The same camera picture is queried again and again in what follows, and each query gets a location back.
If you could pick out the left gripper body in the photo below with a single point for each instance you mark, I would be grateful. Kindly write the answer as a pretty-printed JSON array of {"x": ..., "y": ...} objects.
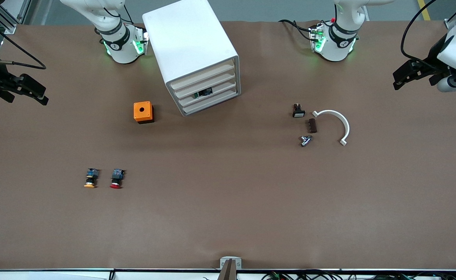
[{"x": 432, "y": 55}]

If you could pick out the red push button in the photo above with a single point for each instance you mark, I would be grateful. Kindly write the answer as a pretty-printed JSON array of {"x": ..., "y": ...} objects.
[{"x": 116, "y": 179}]

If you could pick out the yellow push button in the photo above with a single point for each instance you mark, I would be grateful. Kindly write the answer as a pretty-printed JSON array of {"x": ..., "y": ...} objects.
[{"x": 91, "y": 179}]

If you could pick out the green push button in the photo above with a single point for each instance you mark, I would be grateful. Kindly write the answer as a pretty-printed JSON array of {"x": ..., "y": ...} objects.
[{"x": 205, "y": 92}]

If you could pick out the brown terminal block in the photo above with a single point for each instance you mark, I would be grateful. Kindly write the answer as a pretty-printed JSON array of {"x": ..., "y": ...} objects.
[{"x": 312, "y": 125}]

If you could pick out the orange box with hole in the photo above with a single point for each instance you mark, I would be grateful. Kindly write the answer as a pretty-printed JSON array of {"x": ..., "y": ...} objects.
[{"x": 142, "y": 111}]

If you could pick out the white curved bracket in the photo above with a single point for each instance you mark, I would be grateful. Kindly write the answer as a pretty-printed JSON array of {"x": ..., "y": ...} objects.
[{"x": 342, "y": 120}]

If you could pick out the black white square switch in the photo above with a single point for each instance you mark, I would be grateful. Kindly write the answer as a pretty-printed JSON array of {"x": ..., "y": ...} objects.
[{"x": 298, "y": 112}]

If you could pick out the silver key switch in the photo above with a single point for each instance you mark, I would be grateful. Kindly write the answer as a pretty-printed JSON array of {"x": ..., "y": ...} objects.
[{"x": 305, "y": 140}]

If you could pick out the white table edge rail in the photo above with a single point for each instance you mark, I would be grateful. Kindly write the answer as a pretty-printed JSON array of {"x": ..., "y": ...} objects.
[{"x": 56, "y": 274}]

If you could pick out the grey metal bracket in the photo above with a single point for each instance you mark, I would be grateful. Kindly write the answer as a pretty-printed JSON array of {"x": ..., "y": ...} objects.
[{"x": 224, "y": 262}]

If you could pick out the brown post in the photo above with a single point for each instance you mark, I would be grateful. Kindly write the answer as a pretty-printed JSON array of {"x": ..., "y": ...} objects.
[{"x": 228, "y": 272}]

